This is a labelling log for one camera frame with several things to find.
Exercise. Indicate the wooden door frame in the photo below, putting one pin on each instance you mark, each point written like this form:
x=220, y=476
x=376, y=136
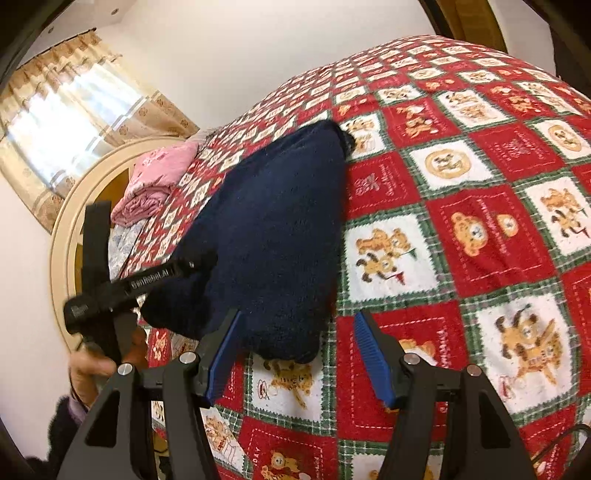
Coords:
x=471, y=21

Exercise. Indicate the navy striped knit sweater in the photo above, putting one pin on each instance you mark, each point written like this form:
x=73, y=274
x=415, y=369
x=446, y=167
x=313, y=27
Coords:
x=268, y=221

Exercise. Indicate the person's left forearm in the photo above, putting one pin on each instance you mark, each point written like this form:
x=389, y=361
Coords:
x=53, y=438

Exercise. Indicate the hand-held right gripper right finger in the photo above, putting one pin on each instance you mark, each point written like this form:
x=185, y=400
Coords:
x=371, y=360

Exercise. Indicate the cream wooden bed headboard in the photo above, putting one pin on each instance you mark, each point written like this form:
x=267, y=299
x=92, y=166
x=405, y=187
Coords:
x=69, y=221

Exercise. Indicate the pale printed cloth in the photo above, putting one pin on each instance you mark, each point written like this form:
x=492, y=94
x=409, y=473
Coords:
x=122, y=244

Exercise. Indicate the red checked bear print blanket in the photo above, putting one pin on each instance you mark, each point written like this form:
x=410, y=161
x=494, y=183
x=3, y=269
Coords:
x=461, y=230

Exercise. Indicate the person's left hand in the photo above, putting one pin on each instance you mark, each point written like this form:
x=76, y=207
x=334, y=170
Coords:
x=90, y=369

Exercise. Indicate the beige patterned curtain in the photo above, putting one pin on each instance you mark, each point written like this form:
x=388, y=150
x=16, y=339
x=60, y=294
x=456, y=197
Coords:
x=69, y=115

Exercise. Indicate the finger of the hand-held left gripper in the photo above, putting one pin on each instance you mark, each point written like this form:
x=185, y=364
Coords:
x=203, y=264

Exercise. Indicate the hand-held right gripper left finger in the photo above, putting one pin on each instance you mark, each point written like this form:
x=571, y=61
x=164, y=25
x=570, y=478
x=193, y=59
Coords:
x=226, y=357

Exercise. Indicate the pink folded clothes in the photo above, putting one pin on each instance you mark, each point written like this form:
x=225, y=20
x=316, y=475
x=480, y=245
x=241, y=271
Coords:
x=152, y=180

